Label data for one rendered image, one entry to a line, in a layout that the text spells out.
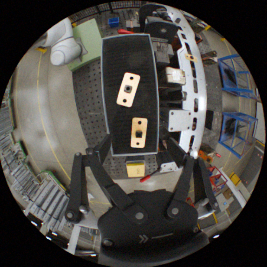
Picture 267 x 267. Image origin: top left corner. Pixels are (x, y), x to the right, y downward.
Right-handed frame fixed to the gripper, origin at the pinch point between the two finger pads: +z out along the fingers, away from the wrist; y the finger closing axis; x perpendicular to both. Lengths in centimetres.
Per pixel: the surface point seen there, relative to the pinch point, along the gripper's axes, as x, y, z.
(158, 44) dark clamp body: 34.2, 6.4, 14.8
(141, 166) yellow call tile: -11.7, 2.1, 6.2
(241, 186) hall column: -283, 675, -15
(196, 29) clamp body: 79, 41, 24
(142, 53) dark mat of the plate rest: 22.3, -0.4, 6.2
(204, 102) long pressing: 15.2, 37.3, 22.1
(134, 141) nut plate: -2.1, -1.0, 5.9
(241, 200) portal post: -184, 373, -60
